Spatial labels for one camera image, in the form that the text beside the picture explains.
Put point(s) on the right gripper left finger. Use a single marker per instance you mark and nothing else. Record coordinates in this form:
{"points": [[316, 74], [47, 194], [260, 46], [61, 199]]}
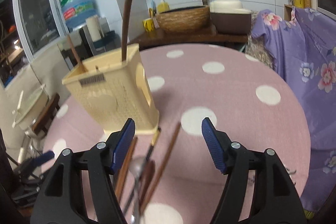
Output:
{"points": [[61, 197]]}

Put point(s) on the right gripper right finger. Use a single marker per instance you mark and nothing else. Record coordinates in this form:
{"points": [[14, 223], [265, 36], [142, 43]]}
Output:
{"points": [[275, 199]]}

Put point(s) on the metal spoon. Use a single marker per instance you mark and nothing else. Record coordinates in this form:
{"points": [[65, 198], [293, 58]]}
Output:
{"points": [[136, 168]]}

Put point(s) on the dark brown wooden spoon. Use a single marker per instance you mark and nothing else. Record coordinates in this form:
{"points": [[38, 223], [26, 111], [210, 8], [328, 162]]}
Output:
{"points": [[146, 179]]}

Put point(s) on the wooden stool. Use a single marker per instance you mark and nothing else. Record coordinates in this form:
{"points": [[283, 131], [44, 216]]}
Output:
{"points": [[47, 115]]}

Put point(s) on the white pot with lid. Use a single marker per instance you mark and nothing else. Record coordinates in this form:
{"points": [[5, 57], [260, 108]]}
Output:
{"points": [[30, 108]]}

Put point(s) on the brown wooden chopstick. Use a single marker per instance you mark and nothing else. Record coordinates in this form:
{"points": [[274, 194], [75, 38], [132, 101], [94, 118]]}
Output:
{"points": [[161, 170], [124, 169]]}

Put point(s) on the pink polka dot tablecloth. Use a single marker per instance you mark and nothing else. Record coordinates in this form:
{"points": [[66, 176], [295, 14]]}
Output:
{"points": [[242, 97]]}

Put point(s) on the cream plastic utensil holder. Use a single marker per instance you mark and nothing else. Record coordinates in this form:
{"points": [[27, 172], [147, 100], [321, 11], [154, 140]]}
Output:
{"points": [[112, 91]]}

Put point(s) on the black gold-tipped chopstick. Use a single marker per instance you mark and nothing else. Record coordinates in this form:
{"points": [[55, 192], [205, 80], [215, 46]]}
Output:
{"points": [[148, 155]]}

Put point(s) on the brown chopstick in holder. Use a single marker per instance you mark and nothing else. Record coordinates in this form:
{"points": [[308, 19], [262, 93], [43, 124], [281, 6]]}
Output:
{"points": [[82, 69], [125, 29]]}

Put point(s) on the window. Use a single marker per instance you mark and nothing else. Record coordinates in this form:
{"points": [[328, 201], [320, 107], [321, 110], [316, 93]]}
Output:
{"points": [[28, 27]]}

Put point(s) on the black water dispenser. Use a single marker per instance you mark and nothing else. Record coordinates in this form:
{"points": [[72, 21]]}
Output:
{"points": [[109, 42]]}

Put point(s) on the purple floral cloth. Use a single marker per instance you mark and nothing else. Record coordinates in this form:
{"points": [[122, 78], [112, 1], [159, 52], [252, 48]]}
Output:
{"points": [[303, 54]]}

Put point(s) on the paper towel roll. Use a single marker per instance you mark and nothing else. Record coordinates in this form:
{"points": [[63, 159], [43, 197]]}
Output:
{"points": [[94, 28]]}

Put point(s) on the dark wooden counter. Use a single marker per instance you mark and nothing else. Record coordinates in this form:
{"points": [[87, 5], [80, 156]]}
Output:
{"points": [[208, 35]]}

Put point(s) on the blue water bottle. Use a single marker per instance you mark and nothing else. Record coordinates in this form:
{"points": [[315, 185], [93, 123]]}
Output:
{"points": [[75, 12]]}

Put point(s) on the cream and brown pot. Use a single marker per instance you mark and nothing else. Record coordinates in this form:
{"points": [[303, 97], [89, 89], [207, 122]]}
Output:
{"points": [[230, 17]]}

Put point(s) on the yellow mug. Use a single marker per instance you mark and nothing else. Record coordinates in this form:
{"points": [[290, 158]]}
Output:
{"points": [[148, 24]]}

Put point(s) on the woven basket sink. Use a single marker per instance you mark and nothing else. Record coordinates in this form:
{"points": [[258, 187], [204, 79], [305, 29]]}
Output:
{"points": [[188, 19]]}

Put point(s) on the yellow soap bottle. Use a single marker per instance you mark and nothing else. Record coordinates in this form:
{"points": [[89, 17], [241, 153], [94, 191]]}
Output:
{"points": [[163, 6]]}

